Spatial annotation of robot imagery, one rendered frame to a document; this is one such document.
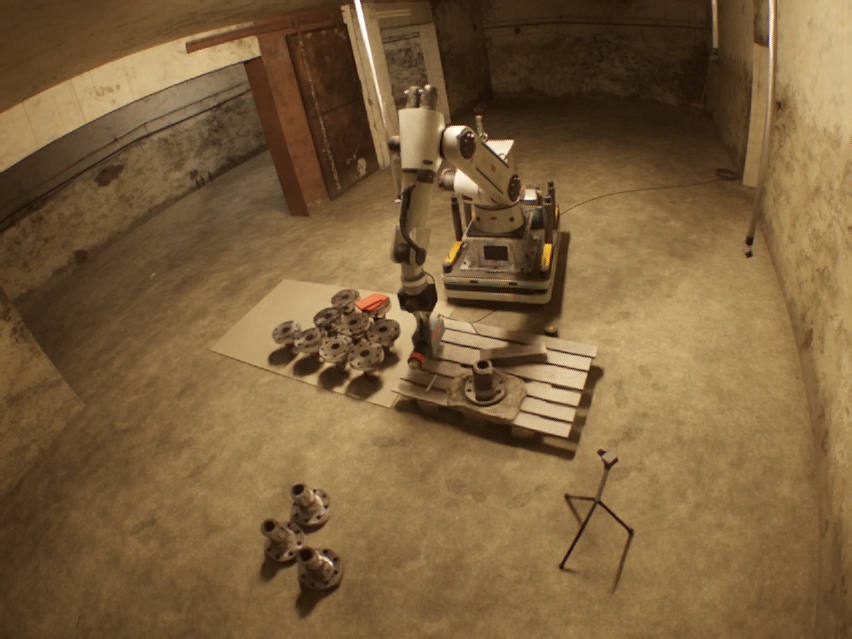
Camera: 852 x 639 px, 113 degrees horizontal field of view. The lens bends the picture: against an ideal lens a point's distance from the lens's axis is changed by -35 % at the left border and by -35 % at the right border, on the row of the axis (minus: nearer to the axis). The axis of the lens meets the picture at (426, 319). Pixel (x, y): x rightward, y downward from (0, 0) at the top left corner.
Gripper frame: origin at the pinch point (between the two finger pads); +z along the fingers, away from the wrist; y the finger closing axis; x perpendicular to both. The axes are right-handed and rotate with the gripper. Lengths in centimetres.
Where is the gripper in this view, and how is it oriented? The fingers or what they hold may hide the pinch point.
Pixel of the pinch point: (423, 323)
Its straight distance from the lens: 286.2
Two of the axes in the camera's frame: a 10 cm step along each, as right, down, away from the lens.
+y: -9.4, -0.6, 3.4
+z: 1.7, 7.8, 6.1
